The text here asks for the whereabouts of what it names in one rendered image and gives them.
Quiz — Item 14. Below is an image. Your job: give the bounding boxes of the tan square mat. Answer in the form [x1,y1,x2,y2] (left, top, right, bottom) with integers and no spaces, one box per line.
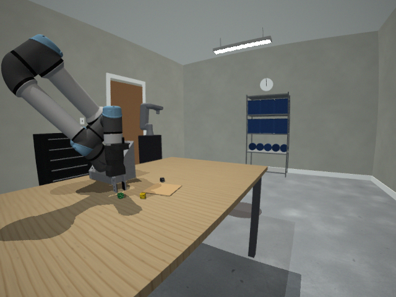
[142,183,182,196]

